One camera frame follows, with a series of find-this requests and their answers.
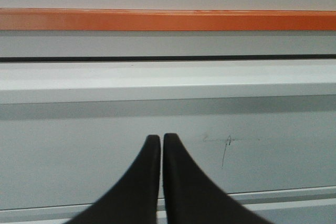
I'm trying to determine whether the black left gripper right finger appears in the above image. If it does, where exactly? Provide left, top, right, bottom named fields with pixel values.
left=163, top=133, right=268, bottom=223

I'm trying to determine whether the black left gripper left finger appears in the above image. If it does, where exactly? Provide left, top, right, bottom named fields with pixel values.
left=67, top=135, right=161, bottom=223

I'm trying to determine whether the orange sash handle bar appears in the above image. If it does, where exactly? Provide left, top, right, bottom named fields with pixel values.
left=1, top=8, right=335, bottom=31

